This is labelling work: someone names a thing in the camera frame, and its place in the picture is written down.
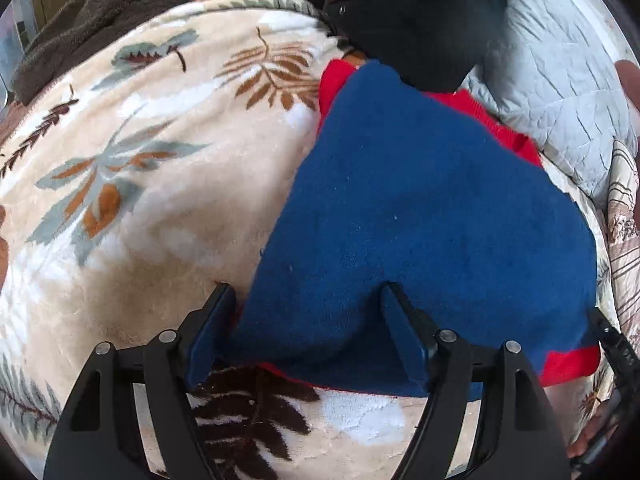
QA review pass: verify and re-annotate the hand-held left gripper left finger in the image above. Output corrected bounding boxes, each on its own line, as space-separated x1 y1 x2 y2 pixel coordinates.
44 281 237 480

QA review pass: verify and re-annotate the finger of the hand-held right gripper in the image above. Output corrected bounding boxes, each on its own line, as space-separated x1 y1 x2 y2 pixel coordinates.
586 306 640 393

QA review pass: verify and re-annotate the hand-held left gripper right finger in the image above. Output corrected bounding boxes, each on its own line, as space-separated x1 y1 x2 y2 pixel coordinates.
381 281 572 480

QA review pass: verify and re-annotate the red and blue knit sweater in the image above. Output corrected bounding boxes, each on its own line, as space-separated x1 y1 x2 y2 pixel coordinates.
222 58 601 398

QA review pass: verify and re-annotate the person's right hand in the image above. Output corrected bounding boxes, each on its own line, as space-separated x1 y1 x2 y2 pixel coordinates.
567 412 603 458

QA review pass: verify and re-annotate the striped patterned cushion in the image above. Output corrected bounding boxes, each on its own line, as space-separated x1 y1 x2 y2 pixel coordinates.
597 140 640 341

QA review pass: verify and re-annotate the cream leaf print blanket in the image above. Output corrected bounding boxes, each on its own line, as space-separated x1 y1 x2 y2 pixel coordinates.
0 0 621 480

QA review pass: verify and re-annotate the grey quilted pillow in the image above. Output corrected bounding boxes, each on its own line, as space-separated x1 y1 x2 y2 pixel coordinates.
457 0 640 206

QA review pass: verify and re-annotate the black fleece garment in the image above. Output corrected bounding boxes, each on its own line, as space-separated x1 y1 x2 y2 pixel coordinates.
320 0 508 93

